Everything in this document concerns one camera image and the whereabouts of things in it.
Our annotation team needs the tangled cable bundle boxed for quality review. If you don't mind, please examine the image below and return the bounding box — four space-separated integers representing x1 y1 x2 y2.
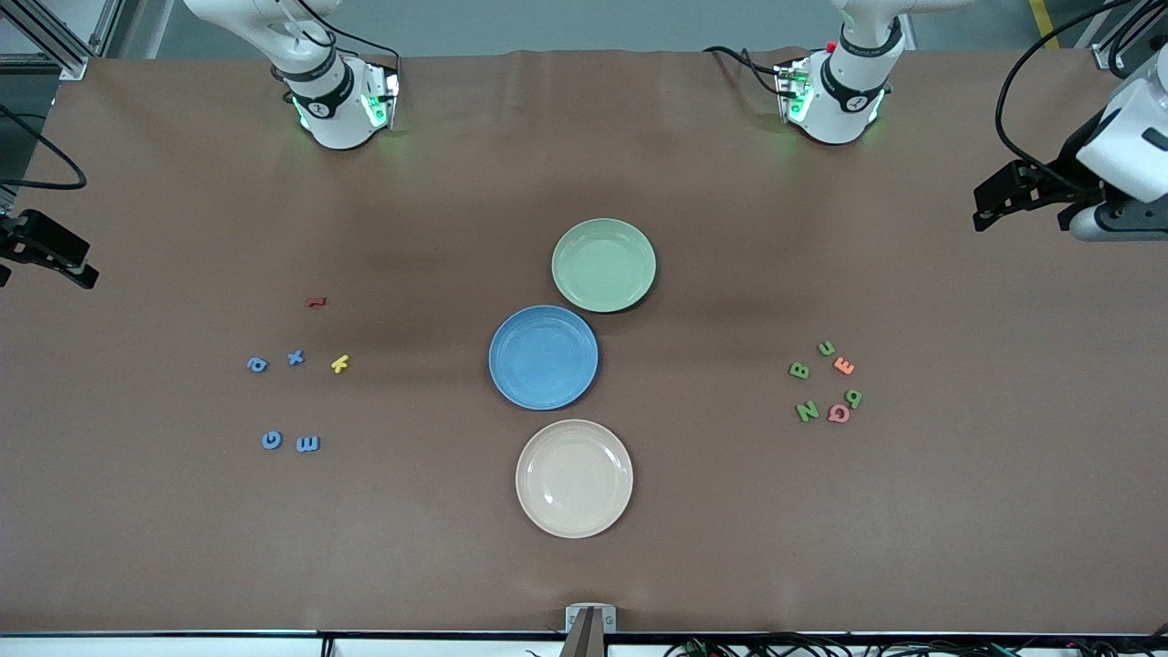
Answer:
666 630 1168 657

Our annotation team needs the beige plate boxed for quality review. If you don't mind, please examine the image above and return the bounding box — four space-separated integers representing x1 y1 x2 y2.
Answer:
515 419 635 539

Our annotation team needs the brown table cover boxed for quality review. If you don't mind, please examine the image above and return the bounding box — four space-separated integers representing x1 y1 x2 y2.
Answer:
0 47 1168 635

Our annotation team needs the green plate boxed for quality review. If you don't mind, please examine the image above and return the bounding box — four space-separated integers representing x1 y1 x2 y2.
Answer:
551 217 658 314

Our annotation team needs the blue plate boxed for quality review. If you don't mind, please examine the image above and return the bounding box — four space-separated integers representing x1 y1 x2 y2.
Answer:
488 305 600 412

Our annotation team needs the black arm base cable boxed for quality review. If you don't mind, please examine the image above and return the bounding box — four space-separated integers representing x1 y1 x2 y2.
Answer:
703 44 787 97

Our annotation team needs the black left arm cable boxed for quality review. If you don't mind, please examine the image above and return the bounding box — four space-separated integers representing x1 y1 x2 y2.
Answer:
995 0 1168 194

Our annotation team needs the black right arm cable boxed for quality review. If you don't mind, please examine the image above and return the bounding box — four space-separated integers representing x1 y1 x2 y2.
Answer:
0 103 89 192

